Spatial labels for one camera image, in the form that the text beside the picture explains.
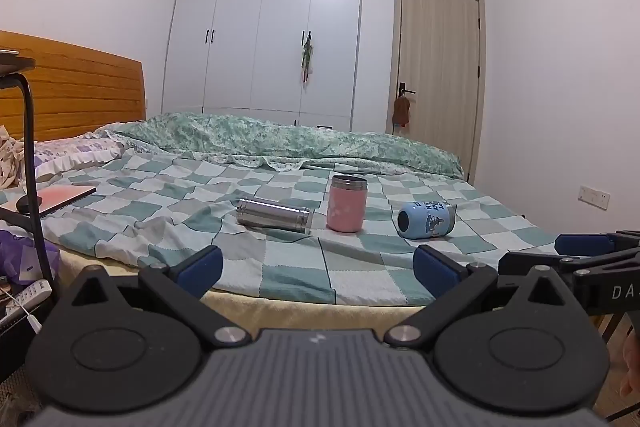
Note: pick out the wooden headboard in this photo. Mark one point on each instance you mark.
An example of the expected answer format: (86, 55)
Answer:
(85, 92)

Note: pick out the white wardrobe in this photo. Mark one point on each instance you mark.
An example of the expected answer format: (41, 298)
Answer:
(260, 27)

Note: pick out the black side table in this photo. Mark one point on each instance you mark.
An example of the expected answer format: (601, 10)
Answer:
(31, 147)

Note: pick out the purple floral pillow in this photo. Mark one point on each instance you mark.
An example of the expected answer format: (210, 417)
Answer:
(65, 154)

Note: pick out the silver steel cup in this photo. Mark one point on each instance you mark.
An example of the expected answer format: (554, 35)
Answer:
(275, 214)

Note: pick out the pink notebook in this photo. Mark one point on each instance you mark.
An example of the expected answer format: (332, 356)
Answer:
(62, 197)

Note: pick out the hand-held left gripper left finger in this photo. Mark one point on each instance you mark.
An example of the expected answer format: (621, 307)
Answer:
(202, 268)

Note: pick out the pink cup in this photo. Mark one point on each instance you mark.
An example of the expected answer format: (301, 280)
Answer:
(346, 207)

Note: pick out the light wooden door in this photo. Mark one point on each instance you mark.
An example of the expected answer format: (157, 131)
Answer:
(437, 62)

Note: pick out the green floral quilt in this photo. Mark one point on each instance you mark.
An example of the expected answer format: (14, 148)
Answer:
(300, 142)

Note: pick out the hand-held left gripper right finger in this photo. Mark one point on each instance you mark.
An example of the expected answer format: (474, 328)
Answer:
(434, 269)

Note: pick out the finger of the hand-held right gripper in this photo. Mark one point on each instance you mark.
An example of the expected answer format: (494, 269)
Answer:
(515, 263)
(582, 244)

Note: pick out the blue printed cup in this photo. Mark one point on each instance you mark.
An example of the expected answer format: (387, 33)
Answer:
(427, 221)

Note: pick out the brown hanging pouch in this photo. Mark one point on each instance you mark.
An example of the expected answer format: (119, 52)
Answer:
(401, 112)

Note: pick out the beige patterned cloth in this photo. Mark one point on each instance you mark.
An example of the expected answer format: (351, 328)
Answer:
(9, 157)

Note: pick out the black computer mouse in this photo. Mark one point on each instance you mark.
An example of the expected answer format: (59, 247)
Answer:
(25, 205)

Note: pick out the checkered bedsheet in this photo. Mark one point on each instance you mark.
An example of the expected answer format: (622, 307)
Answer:
(165, 202)

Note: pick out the white power strip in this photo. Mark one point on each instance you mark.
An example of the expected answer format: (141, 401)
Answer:
(30, 294)

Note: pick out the green hanging ornament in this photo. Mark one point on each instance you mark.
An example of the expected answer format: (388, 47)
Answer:
(306, 54)

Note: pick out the white wall socket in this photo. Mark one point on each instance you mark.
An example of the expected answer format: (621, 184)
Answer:
(594, 197)

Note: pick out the purple plastic bag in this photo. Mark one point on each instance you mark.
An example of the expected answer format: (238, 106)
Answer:
(15, 257)

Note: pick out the person's right hand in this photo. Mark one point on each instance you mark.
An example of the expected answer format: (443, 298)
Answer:
(631, 364)

